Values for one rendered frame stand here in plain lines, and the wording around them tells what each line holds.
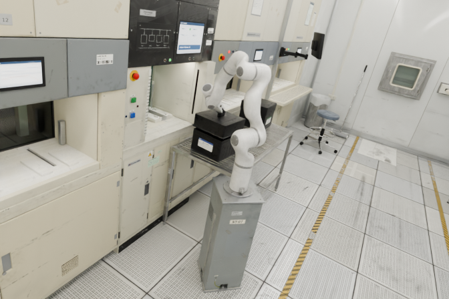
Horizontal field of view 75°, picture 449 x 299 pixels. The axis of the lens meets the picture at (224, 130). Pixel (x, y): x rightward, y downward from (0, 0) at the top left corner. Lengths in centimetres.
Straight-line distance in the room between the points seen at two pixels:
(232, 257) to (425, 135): 482
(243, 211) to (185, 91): 114
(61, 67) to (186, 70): 118
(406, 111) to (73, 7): 556
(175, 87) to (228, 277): 153
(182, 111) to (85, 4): 129
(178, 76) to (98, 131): 97
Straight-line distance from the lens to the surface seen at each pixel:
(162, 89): 267
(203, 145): 223
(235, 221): 192
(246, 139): 167
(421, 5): 609
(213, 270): 218
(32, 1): 146
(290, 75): 517
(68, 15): 154
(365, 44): 608
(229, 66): 182
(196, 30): 223
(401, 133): 626
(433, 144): 634
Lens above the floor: 180
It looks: 22 degrees down
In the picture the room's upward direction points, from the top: 11 degrees clockwise
